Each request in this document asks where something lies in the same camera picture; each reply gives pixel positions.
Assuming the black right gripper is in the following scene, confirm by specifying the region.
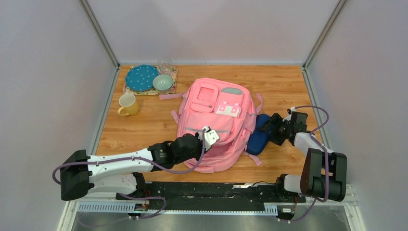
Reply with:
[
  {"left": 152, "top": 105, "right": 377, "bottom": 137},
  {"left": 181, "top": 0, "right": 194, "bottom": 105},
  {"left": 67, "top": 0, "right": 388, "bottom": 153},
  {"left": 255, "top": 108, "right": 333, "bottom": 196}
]
[{"left": 256, "top": 113, "right": 292, "bottom": 146}]

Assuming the blue zip pencil case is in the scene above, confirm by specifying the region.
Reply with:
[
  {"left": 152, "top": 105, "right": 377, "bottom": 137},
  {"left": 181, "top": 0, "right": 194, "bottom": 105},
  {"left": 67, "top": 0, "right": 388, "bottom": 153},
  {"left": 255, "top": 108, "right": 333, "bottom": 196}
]
[{"left": 246, "top": 114, "right": 270, "bottom": 155}]

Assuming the pink backpack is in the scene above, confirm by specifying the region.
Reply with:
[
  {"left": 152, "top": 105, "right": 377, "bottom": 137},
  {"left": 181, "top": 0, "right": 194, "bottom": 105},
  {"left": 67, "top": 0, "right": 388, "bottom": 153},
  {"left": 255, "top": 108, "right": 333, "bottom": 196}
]
[{"left": 159, "top": 78, "right": 263, "bottom": 173}]

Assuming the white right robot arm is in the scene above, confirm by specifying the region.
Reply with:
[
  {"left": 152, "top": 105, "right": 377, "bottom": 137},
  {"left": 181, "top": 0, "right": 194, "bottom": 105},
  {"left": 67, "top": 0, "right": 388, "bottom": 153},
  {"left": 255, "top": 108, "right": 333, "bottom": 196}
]
[{"left": 257, "top": 111, "right": 347, "bottom": 202}]

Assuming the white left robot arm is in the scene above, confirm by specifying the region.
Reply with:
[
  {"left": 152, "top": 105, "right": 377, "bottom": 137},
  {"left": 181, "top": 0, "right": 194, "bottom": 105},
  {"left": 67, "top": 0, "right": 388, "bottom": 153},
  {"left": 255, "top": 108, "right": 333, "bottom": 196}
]
[{"left": 52, "top": 130, "right": 218, "bottom": 201}]

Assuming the light green bowl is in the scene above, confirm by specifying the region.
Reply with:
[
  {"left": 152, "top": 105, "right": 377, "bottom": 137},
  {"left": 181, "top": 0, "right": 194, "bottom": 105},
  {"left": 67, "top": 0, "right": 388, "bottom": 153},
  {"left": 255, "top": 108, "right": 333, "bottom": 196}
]
[{"left": 153, "top": 74, "right": 174, "bottom": 91}]

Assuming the yellow mug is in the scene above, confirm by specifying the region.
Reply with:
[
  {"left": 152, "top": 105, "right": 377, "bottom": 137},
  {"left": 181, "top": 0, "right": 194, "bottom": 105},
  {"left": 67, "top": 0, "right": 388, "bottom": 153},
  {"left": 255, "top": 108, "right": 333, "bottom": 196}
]
[{"left": 117, "top": 93, "right": 139, "bottom": 116}]

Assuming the floral tray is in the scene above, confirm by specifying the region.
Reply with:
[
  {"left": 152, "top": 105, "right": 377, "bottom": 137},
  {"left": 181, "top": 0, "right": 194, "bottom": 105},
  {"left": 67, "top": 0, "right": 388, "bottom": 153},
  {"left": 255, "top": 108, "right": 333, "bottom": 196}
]
[{"left": 123, "top": 65, "right": 178, "bottom": 95}]

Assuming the blue dotted plate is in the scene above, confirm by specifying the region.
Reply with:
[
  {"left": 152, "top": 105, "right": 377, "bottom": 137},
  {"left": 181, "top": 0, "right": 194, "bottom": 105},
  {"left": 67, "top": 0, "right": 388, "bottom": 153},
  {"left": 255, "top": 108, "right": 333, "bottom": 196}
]
[{"left": 125, "top": 64, "right": 159, "bottom": 92}]

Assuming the clear drinking glass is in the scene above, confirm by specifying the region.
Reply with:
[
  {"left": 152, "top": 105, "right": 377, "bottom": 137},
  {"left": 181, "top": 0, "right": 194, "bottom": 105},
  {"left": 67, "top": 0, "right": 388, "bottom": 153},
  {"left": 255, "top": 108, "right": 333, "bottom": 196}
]
[{"left": 157, "top": 58, "right": 173, "bottom": 75}]

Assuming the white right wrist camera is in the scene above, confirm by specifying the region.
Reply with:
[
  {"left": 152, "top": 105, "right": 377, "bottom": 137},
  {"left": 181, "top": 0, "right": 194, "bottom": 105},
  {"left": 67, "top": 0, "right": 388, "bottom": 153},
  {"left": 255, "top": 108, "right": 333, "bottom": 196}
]
[{"left": 283, "top": 106, "right": 296, "bottom": 121}]

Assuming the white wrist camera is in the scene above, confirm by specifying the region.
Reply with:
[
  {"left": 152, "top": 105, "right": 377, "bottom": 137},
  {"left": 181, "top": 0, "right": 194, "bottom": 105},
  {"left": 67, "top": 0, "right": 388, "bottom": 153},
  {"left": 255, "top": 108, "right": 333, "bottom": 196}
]
[
  {"left": 202, "top": 126, "right": 220, "bottom": 151},
  {"left": 283, "top": 106, "right": 296, "bottom": 121}
]

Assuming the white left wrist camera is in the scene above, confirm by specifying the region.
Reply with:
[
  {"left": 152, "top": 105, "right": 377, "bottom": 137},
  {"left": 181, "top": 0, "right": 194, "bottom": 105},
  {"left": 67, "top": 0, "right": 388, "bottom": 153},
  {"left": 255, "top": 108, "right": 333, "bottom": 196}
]
[{"left": 202, "top": 126, "right": 220, "bottom": 151}]

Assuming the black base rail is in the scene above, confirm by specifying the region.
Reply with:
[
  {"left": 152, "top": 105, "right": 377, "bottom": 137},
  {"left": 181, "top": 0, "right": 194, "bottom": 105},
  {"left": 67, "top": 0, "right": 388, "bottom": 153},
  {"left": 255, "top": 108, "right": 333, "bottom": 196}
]
[{"left": 129, "top": 181, "right": 306, "bottom": 219}]

